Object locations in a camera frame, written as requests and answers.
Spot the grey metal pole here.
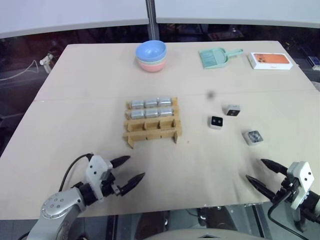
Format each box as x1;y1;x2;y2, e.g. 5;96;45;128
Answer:
145;0;157;42

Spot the mint green dustpan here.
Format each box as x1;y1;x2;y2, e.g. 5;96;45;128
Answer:
199;48;244;70

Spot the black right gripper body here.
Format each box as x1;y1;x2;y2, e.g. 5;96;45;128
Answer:
271;171;300;201

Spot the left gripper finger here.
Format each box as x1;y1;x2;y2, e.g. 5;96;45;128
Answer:
119;172;146;197
110;155;132;170

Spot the wooden slotted rack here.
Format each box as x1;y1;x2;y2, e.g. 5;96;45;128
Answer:
122;96;184;149

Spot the white cube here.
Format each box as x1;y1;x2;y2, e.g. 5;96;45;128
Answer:
222;104;242;117
207;115;225;131

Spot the white and orange phone box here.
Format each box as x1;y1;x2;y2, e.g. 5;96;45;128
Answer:
247;51;294;71

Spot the pink bowl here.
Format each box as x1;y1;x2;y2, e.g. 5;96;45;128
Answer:
136;58;168;74

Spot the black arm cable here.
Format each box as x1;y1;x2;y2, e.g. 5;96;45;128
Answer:
59;153;95;193
267;191;310;240

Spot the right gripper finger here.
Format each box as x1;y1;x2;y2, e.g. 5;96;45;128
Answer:
245;174;277;200
260;158;289;175

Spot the blue bowl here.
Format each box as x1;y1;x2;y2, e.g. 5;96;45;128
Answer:
135;40;168;61

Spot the white power cable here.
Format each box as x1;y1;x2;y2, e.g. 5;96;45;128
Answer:
0;59;42;82

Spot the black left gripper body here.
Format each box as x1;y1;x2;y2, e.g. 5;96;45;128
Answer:
100;166;127;199

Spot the green bowl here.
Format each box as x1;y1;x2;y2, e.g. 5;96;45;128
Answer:
136;53;168;65

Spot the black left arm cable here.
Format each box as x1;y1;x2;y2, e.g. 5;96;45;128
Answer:
59;153;95;193

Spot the grey cube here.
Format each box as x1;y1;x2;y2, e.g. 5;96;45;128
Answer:
241;129;264;146

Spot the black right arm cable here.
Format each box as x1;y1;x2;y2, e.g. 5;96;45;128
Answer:
267;191;310;240

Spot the white plug adapter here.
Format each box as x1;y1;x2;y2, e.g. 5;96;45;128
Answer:
39;52;55;74

